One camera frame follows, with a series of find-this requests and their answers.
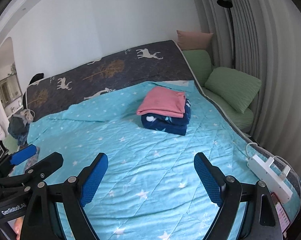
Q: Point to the navy star fleece blanket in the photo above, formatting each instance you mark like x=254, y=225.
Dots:
x=166, y=123

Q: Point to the turquoise star-pattern quilt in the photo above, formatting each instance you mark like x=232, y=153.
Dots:
x=151, y=189

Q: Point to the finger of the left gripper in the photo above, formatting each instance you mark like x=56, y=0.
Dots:
x=9, y=161
x=41, y=170

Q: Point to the dark teal clothes pile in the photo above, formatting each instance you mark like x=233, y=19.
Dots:
x=18, y=130

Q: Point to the pink beige pillow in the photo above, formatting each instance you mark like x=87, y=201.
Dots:
x=189, y=40

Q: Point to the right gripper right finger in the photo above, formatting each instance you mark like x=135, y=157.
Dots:
x=260, y=219

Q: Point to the grey curtain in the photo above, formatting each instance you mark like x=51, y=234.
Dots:
x=268, y=46

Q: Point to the white power strip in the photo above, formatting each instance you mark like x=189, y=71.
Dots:
x=274, y=182

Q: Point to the person's left hand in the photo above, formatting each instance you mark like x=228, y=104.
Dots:
x=18, y=227

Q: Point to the black floor lamp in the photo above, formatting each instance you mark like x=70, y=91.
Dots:
x=228, y=5

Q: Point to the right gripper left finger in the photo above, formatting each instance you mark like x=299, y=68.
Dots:
x=42, y=219

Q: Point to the green pillow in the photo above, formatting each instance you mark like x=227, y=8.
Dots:
x=237, y=88

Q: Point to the pink knit garment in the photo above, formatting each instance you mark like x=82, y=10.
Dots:
x=163, y=101

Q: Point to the floral patterned folded cloth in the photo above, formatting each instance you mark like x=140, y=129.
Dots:
x=33, y=160

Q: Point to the dark deer-pattern bedspread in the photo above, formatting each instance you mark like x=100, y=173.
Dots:
x=159, y=61

